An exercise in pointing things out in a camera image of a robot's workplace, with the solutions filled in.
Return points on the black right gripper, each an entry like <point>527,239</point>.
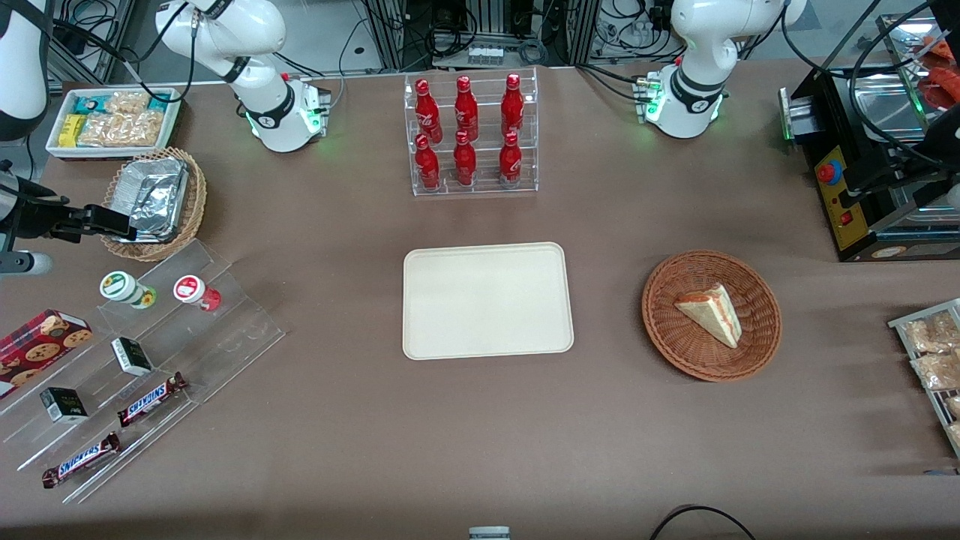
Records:
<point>41,216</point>

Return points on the green gum bottle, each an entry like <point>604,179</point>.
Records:
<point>120,287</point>

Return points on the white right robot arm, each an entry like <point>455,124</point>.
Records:
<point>262,30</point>

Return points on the red gum bottle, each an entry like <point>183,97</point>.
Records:
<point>191,289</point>

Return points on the cream plastic tray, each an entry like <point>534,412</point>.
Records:
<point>487,300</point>

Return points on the tray of packaged snacks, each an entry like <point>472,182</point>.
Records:
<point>900,322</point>

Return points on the stacked aluminium foil trays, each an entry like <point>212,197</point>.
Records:
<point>154,195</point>

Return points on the light wicker basket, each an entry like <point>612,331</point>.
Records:
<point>196,202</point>

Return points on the white plastic bin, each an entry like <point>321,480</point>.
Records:
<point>52,146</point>

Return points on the clear bag of crackers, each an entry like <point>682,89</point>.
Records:
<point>127,101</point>
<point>124,130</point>

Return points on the yellow snack packet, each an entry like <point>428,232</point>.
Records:
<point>70,130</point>

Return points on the teal snack packet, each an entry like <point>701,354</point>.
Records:
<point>158,102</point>
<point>88,104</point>

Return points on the small black box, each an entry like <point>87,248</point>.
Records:
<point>131,357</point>
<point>64,406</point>

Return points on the red cookie box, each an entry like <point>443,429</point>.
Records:
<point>37,349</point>

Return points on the clear acrylic stepped display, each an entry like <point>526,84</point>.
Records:
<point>225,334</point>

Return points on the Snickers chocolate bar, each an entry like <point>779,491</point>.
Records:
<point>79,460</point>
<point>150,400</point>

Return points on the red cola bottle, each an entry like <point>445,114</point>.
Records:
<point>512,105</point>
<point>464,161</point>
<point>426,109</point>
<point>466,109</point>
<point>510,161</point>
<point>427,165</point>

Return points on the clear acrylic bottle rack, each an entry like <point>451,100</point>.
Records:
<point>484,184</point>

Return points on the grey metal block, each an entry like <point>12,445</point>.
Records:
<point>489,533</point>

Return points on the round brown wicker basket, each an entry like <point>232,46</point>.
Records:
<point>690,352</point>

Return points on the wrapped triangle sandwich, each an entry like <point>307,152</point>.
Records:
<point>712,311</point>

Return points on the red emergency stop button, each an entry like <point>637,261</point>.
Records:
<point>829,172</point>

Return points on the black conveyor toaster machine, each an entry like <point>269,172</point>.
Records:
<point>862,217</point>

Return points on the clear bag of snacks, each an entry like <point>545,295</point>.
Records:
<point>937,369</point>
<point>930,334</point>

